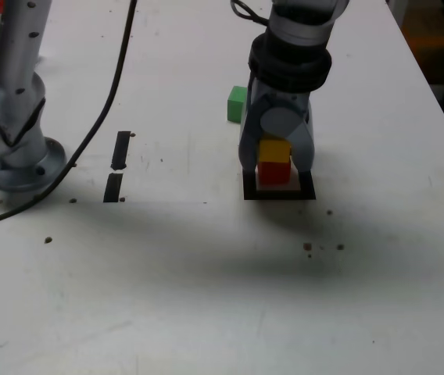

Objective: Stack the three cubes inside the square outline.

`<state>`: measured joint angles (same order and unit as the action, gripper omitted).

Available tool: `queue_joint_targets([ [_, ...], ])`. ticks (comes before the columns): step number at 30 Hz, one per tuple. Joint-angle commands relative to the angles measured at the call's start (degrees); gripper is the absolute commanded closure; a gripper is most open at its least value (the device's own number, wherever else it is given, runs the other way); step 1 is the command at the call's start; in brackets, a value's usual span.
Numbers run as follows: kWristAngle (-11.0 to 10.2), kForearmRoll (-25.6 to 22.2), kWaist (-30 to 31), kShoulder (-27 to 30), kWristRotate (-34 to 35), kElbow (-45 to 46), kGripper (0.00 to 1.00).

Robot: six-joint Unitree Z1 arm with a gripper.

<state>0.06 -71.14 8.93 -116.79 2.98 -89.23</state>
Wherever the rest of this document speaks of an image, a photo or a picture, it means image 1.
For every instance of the yellow cube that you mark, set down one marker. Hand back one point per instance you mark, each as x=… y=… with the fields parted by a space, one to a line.
x=273 y=150

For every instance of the black tape square outline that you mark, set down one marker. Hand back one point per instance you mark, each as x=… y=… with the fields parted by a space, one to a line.
x=280 y=195

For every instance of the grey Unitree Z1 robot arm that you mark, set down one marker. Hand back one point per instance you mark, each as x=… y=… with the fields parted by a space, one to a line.
x=15 y=78

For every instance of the black tape strip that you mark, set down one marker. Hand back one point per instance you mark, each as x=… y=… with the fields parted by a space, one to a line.
x=120 y=152

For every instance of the red cube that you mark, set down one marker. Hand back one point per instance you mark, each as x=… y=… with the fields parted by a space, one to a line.
x=273 y=173

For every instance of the green cube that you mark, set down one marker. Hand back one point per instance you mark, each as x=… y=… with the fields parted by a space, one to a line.
x=235 y=105

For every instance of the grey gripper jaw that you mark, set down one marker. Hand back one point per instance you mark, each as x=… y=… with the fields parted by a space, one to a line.
x=249 y=136
x=304 y=148

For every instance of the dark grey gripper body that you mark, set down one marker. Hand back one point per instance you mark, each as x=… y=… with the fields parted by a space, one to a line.
x=284 y=99

